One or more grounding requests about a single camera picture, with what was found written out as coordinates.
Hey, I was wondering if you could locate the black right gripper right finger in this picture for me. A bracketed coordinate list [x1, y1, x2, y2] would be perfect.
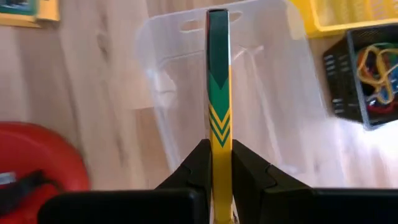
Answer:
[231, 139, 398, 224]

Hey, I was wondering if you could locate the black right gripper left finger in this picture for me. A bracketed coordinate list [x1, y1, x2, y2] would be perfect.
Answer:
[37, 139, 214, 224]

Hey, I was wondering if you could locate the red rubber band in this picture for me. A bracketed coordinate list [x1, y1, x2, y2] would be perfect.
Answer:
[366, 98, 398, 114]

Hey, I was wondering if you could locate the yellow rubber band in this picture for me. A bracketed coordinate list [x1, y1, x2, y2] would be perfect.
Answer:
[356, 43, 398, 105]

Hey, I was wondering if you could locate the blue rubber band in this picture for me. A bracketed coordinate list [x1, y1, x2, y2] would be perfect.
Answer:
[384, 63, 398, 100]

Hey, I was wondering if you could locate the pink desk lamp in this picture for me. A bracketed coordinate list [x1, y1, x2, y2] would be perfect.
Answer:
[0, 121, 91, 224]

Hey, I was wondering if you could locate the clear plastic container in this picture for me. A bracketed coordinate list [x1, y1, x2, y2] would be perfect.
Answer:
[135, 0, 398, 190]

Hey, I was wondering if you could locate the black mesh basket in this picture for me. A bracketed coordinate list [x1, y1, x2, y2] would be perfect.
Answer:
[322, 23, 398, 131]

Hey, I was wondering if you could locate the yellow plastic basket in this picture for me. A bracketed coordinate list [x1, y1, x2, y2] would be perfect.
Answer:
[289, 0, 398, 39]

